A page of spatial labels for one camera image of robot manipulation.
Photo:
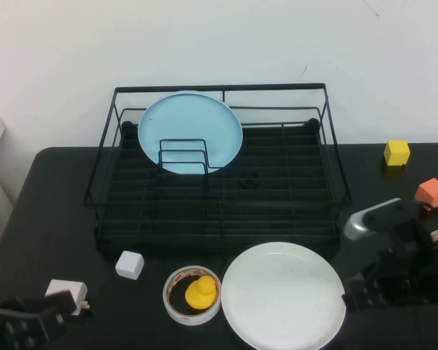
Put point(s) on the light blue plate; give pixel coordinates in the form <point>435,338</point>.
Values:
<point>190,124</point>

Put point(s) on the yellow rubber duck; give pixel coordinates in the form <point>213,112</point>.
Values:
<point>199,295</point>

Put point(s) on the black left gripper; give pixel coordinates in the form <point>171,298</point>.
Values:
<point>0,328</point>

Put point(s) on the silver grey wrist camera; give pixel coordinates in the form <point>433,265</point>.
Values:
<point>379,217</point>

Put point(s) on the white plate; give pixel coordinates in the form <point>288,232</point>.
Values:
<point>283,295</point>

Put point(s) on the white cube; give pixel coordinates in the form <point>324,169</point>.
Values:
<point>129,264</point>

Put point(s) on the white power adapter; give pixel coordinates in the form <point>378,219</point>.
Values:
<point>76,288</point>

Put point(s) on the orange cube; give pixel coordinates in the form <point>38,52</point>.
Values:
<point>432,191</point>

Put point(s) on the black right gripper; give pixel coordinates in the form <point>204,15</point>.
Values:
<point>405,270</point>

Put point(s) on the yellow cube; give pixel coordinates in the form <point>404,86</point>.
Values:
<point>396,153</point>

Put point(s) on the black drip tray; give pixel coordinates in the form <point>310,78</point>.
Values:
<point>277,189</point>

